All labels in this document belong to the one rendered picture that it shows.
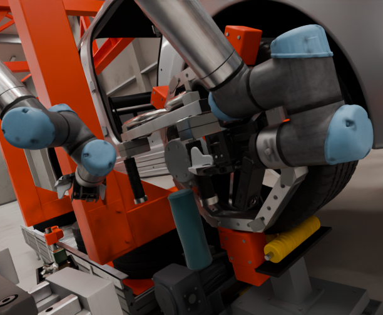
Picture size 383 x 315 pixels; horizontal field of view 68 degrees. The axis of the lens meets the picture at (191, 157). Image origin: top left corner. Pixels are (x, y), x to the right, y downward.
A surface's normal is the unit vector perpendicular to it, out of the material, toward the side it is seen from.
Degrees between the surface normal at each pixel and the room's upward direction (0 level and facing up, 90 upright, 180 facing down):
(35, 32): 90
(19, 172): 90
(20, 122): 90
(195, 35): 113
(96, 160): 75
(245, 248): 90
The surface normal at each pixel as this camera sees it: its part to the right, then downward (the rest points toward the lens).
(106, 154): 0.45, -0.35
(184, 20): 0.06, 0.44
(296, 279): 0.60, -0.11
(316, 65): 0.01, 0.07
